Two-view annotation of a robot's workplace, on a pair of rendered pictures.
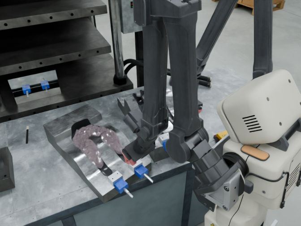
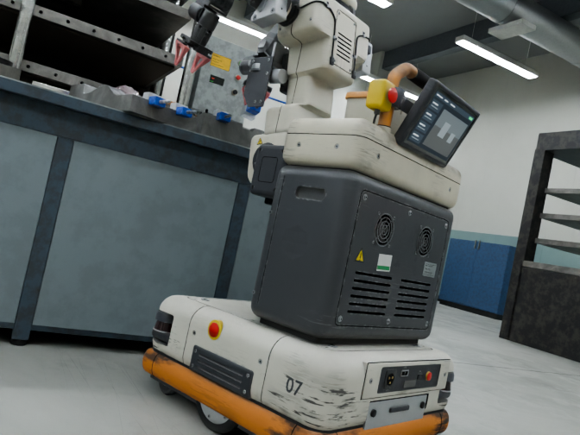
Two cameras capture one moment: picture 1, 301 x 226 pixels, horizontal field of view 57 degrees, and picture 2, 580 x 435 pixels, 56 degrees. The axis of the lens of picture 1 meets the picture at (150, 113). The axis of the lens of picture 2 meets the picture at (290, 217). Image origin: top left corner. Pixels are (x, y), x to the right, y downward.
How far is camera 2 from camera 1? 1.72 m
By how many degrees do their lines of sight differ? 40
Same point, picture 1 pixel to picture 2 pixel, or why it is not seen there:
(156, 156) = (204, 127)
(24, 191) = not seen: hidden behind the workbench
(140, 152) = (197, 36)
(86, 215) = (90, 155)
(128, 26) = (199, 101)
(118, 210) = (130, 184)
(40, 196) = not seen: hidden behind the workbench
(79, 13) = (150, 50)
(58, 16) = (127, 41)
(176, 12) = not seen: outside the picture
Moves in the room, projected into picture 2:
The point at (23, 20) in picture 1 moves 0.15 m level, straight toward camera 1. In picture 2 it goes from (88, 28) to (93, 19)
